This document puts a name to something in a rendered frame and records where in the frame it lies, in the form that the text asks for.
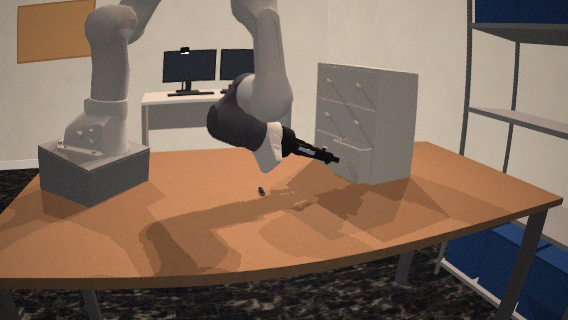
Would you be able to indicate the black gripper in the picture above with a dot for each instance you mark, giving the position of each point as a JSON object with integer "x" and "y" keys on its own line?
{"x": 290, "y": 144}

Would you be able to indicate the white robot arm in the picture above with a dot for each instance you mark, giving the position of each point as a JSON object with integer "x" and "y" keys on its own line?
{"x": 99, "y": 131}

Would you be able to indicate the grey small chest of drawers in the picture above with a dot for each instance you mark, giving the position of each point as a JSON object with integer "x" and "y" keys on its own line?
{"x": 394, "y": 122}

